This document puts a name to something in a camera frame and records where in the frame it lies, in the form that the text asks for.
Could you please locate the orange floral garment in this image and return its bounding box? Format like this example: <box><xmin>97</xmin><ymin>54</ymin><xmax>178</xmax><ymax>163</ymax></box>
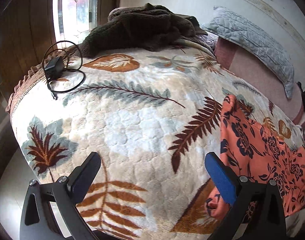
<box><xmin>205</xmin><ymin>95</ymin><xmax>305</xmax><ymax>216</ymax></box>

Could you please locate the leaf-patterned plush blanket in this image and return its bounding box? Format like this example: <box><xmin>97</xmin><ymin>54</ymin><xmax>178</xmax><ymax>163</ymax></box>
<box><xmin>7</xmin><ymin>47</ymin><xmax>305</xmax><ymax>239</ymax></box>

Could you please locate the black charger adapter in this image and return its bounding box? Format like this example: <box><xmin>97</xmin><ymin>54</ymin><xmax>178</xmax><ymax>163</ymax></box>
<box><xmin>44</xmin><ymin>56</ymin><xmax>65</xmax><ymax>81</ymax></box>

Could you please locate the pink mattress sheet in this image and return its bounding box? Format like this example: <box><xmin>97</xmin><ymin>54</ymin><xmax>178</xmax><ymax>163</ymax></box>
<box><xmin>214</xmin><ymin>37</ymin><xmax>305</xmax><ymax>125</ymax></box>

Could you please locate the grey quilted pillow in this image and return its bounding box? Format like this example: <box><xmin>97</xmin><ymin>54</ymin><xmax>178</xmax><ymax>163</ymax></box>
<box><xmin>201</xmin><ymin>7</ymin><xmax>294</xmax><ymax>99</ymax></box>

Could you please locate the dark brown fleece garment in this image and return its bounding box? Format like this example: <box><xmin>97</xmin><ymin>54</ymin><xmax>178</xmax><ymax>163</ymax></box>
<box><xmin>79</xmin><ymin>3</ymin><xmax>207</xmax><ymax>58</ymax></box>

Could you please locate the stained glass window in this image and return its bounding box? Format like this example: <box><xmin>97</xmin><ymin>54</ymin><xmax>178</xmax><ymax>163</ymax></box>
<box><xmin>53</xmin><ymin>0</ymin><xmax>98</xmax><ymax>43</ymax></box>

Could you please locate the black charger cable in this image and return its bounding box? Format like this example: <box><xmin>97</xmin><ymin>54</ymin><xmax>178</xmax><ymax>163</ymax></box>
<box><xmin>42</xmin><ymin>40</ymin><xmax>86</xmax><ymax>100</ymax></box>

